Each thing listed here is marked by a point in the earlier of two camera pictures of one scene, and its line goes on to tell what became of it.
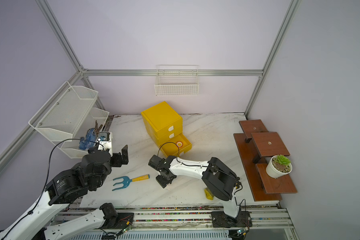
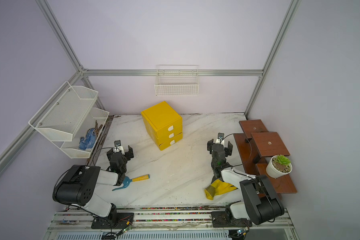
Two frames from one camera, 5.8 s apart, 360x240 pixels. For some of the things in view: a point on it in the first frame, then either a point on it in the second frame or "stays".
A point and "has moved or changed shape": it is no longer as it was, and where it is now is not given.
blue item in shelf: (89, 141) stays
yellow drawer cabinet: (164, 125) has moved or changed shape
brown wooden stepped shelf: (262, 154) stays
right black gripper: (163, 180) -> (211, 147)
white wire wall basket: (174, 80) stays
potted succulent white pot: (278, 166) stays
